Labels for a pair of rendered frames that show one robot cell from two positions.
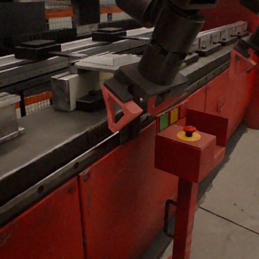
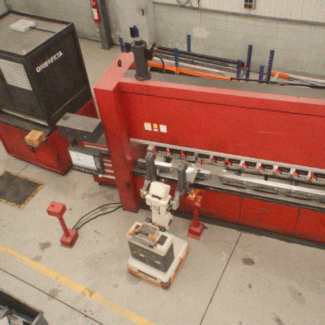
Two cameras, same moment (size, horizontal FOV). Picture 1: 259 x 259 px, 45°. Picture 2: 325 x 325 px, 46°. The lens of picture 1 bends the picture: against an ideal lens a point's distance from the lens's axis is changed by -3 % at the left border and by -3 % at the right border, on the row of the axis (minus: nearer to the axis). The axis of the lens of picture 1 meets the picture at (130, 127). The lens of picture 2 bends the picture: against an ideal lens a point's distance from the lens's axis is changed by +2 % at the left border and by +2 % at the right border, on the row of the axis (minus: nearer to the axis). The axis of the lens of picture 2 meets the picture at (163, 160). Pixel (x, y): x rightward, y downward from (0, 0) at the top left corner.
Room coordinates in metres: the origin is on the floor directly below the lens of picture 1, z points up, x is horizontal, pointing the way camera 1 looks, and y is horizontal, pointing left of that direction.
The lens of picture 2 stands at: (0.07, -3.39, 4.67)
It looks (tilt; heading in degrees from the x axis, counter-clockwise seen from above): 44 degrees down; 82
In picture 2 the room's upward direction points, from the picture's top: 6 degrees counter-clockwise
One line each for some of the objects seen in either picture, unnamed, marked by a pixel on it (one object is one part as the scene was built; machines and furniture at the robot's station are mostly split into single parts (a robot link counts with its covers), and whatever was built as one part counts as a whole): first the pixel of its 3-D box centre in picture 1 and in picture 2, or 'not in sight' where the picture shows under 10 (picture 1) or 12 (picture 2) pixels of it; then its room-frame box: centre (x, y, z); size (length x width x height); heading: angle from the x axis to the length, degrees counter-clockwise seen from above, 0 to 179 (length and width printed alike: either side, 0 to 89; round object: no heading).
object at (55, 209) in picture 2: not in sight; (63, 223); (-0.94, 0.14, 0.41); 0.25 x 0.20 x 0.83; 59
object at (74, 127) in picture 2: not in sight; (86, 148); (-0.35, 0.36, 1.53); 0.51 x 0.25 x 0.85; 146
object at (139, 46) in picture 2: not in sight; (146, 58); (0.59, 0.51, 2.53); 0.33 x 0.25 x 0.47; 149
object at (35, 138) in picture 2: not in sight; (33, 137); (-1.19, 1.44, 1.04); 0.30 x 0.26 x 0.12; 139
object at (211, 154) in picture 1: (192, 139); (195, 197); (0.93, -0.20, 0.75); 0.20 x 0.16 x 0.18; 142
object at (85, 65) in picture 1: (130, 65); (188, 175); (0.90, 0.00, 1.00); 0.26 x 0.18 x 0.01; 59
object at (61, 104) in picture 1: (100, 78); (195, 172); (1.03, 0.10, 0.92); 0.39 x 0.06 x 0.10; 149
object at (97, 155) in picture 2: not in sight; (87, 159); (-0.36, 0.26, 1.42); 0.45 x 0.12 x 0.36; 146
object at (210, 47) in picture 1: (208, 49); (265, 190); (1.81, -0.44, 0.89); 0.30 x 0.05 x 0.03; 149
